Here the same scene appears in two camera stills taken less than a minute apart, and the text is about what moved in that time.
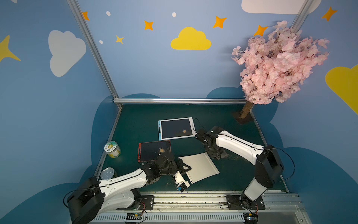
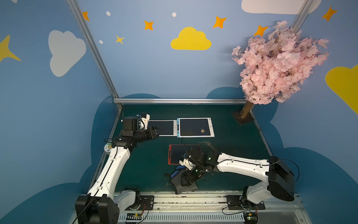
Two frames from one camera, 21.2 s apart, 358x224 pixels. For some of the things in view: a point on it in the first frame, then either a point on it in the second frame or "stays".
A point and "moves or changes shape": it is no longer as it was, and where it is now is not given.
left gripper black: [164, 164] → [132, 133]
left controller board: [134, 216] stays
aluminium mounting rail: [238, 207] stays
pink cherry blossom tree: [274, 67] stays
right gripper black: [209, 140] → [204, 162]
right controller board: [250, 218] stays
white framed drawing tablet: [202, 167] moves or changes shape
